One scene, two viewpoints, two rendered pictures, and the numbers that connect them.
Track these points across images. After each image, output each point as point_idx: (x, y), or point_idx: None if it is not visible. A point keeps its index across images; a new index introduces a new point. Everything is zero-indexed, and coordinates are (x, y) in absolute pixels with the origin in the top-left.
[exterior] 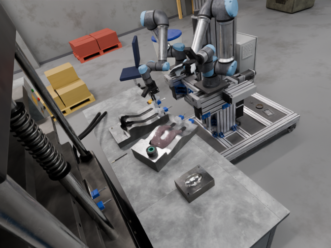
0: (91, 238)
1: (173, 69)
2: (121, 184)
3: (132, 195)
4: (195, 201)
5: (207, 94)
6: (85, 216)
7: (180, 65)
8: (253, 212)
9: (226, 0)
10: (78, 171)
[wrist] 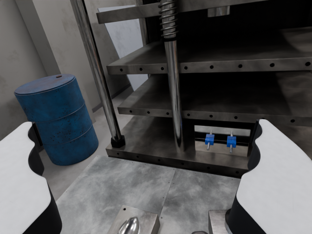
0: (161, 106)
1: (258, 132)
2: (233, 178)
3: (203, 178)
4: None
5: None
6: (183, 107)
7: (254, 190)
8: None
9: None
10: (254, 113)
